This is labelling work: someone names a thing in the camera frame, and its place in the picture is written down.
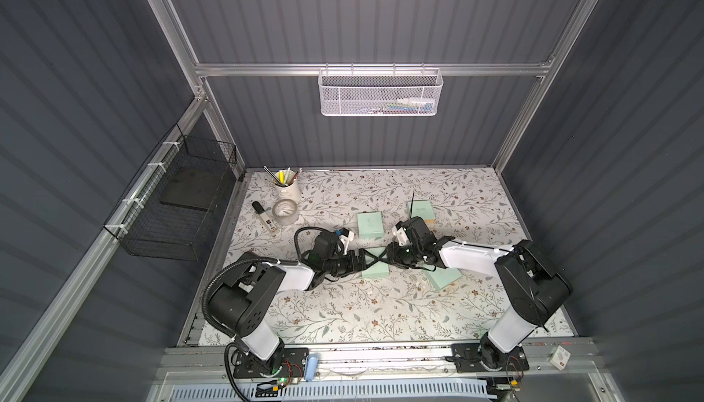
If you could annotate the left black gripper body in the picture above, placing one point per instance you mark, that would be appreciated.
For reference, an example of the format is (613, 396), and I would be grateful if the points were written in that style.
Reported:
(355, 262)

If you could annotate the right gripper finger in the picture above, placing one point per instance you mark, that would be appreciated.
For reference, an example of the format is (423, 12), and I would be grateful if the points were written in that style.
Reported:
(391, 263)
(391, 252)

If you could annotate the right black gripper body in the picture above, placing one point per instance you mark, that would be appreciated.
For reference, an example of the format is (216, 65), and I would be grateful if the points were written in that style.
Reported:
(404, 256)

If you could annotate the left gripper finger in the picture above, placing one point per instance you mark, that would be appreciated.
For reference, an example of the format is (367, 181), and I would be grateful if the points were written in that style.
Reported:
(372, 255)
(374, 269)

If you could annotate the mint jewelry box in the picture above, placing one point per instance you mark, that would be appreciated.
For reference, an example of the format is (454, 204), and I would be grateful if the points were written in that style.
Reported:
(422, 209)
(387, 272)
(440, 278)
(370, 226)

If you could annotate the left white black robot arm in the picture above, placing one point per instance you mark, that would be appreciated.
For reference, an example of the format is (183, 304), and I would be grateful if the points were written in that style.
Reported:
(238, 297)

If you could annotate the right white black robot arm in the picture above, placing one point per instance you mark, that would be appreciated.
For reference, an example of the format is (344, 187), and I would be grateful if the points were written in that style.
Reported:
(533, 284)

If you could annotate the floral table mat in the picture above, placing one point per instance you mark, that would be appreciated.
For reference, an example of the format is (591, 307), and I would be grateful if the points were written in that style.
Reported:
(469, 204)

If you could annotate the clear tape roll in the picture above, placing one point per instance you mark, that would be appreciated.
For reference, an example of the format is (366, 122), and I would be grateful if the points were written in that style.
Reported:
(285, 212)

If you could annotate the white pen holder cup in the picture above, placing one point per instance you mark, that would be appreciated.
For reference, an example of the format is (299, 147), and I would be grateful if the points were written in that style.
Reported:
(286, 183)

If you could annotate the black marker pen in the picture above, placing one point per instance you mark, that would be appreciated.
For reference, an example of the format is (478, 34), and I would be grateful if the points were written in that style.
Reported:
(265, 218)

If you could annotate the white perforated front panel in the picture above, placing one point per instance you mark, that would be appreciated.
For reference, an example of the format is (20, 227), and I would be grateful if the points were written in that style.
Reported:
(433, 389)

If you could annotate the white square tag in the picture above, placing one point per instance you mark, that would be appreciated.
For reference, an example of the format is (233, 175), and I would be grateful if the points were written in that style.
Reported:
(560, 358)

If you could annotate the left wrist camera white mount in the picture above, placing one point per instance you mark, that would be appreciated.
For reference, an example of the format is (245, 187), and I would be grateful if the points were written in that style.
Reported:
(346, 237)

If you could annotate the blue cylinder on rail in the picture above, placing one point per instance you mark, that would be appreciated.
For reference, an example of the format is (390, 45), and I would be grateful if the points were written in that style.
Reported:
(311, 366)

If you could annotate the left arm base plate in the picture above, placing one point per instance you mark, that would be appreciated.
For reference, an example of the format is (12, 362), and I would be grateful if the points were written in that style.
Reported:
(288, 361)

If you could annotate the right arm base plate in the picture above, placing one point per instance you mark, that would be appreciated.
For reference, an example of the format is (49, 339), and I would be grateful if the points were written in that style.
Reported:
(484, 357)

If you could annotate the white wire wall basket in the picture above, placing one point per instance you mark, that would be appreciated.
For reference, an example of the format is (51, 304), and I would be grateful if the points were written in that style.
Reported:
(379, 92)

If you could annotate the black wire side basket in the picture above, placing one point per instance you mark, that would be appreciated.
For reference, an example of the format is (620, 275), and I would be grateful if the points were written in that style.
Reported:
(176, 214)

